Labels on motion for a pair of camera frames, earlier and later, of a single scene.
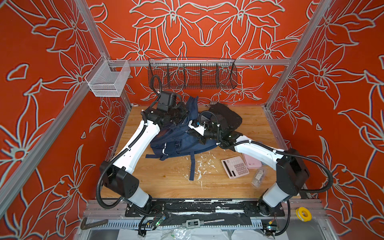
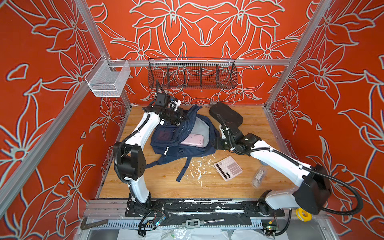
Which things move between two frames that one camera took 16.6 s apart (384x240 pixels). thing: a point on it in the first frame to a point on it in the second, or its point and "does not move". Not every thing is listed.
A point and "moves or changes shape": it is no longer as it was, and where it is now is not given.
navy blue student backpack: [180, 140] moves or changes shape
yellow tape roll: [303, 214] does not move
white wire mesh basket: [108, 78] does not move
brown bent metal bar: [84, 226] does not move
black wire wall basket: [188, 73] does not move
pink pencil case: [252, 162] to [193, 139]
